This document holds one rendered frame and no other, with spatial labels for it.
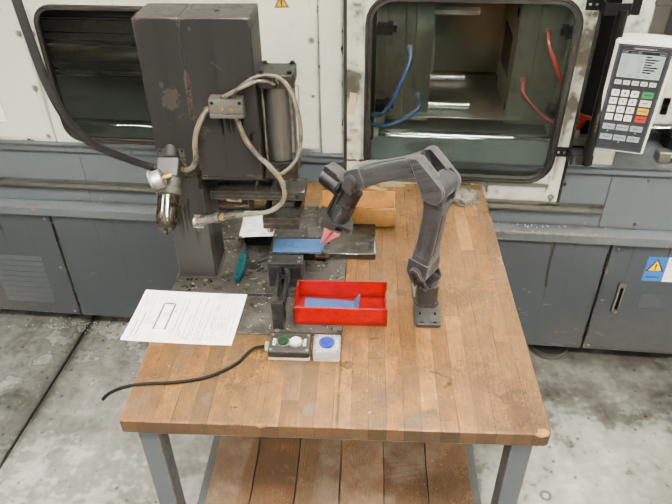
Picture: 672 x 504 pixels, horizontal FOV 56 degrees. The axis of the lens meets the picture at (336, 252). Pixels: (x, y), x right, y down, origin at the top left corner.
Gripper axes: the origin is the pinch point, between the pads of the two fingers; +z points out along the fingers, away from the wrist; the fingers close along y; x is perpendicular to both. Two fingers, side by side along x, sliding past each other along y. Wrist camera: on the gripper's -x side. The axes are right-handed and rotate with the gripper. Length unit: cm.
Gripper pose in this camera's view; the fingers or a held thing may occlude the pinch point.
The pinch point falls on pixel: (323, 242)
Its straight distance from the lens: 183.7
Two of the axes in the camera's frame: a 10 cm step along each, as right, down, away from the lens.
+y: -9.0, -3.9, -2.1
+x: -0.5, 5.5, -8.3
